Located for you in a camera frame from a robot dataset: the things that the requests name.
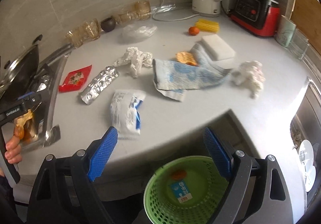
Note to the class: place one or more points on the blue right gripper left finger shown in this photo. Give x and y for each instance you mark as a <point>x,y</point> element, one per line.
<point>102,154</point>

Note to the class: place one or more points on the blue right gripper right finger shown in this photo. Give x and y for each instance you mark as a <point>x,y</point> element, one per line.
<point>220,157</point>

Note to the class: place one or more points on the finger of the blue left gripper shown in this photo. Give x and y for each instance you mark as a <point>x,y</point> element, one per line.
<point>26,95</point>

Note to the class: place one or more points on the blue white milk carton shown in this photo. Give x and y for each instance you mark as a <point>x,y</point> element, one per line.
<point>181,191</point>

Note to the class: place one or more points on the silver pill blister pack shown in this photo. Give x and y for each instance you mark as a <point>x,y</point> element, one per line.
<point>98,84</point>

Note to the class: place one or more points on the clear plastic bag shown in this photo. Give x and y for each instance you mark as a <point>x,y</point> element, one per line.
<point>138,32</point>

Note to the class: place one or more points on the orange foam fruit net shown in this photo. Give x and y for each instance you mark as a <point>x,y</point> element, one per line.
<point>178,175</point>

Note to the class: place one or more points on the green plastic trash basket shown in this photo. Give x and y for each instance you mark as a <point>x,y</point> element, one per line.
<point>204,182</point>

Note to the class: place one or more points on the person's left hand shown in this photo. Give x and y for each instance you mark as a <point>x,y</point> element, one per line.
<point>13,153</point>

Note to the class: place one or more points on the black wok with lid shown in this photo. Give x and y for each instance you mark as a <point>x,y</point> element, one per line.
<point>20,73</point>

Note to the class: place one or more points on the stainless steel sink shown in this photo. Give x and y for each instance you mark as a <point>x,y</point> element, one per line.
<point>48,78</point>

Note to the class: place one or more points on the red snack packet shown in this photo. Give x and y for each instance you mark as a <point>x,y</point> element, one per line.
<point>75,80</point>

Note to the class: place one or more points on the white blue wrapper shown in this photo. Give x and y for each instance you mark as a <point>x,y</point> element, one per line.
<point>125,117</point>

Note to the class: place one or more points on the amber glass cup leftmost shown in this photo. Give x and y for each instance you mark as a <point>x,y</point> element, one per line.
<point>74,36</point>

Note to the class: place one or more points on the crumpled white pink tissue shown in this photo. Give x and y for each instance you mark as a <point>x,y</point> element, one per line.
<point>249,74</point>

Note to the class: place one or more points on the blue white dish towel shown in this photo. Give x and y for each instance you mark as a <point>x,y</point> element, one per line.
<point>172,78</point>

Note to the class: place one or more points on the orange bread piece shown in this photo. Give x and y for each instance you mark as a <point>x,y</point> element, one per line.
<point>186,58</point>

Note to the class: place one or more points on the white sponge block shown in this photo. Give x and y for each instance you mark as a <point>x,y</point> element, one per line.
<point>217,47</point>

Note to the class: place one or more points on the dark brown small pot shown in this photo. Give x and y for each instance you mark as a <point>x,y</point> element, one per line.
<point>108,24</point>

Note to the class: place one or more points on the crumpled white tissue left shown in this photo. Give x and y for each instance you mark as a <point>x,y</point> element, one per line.
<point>135,59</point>

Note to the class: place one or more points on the small orange tangerine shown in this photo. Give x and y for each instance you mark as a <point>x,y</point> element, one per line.
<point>193,31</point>

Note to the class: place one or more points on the clear glass mug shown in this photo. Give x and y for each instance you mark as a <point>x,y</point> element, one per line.
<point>299,44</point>

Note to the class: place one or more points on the amber stacked glass cup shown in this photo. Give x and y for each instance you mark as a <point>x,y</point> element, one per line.
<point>143,9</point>

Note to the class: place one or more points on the white floral mug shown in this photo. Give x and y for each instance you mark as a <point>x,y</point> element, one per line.
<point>285,31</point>

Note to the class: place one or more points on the red black blender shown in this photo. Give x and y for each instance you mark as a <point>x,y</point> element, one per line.
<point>255,8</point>

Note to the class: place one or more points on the wooden cutting board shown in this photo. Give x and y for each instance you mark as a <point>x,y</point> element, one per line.
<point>307,16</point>

